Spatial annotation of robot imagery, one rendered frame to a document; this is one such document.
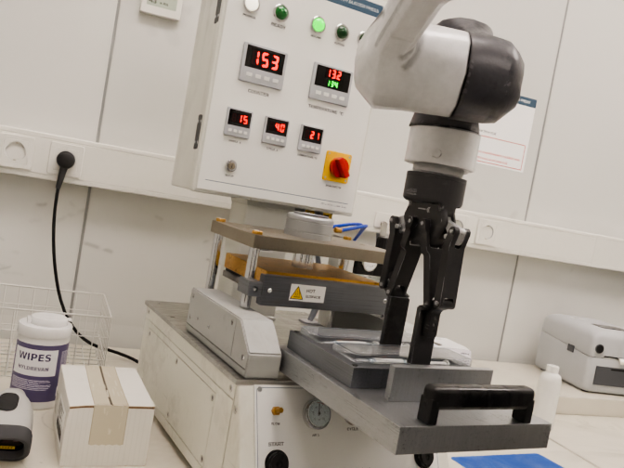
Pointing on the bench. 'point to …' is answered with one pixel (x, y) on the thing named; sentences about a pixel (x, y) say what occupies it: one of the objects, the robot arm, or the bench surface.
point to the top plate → (303, 238)
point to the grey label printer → (583, 352)
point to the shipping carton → (101, 417)
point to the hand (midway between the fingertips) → (408, 331)
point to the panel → (352, 451)
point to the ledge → (574, 399)
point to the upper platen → (235, 263)
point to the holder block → (349, 370)
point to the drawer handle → (475, 399)
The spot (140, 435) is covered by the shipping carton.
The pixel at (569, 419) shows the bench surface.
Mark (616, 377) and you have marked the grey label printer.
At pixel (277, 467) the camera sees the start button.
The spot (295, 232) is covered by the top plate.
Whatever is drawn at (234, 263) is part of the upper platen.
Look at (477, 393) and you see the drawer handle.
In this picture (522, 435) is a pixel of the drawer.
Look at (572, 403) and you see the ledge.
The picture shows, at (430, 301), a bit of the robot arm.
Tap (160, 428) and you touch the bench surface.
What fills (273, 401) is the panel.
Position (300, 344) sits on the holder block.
